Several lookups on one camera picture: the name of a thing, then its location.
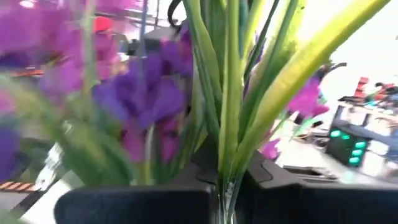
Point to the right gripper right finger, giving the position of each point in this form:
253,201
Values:
311,205

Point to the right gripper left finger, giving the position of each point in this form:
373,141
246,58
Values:
140,207

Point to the purple artificial flower bunch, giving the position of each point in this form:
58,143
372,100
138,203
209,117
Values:
146,93

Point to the black box with teal lights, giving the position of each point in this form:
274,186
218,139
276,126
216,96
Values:
345,146

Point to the orange black hazard strip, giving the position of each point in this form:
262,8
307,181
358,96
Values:
15,186

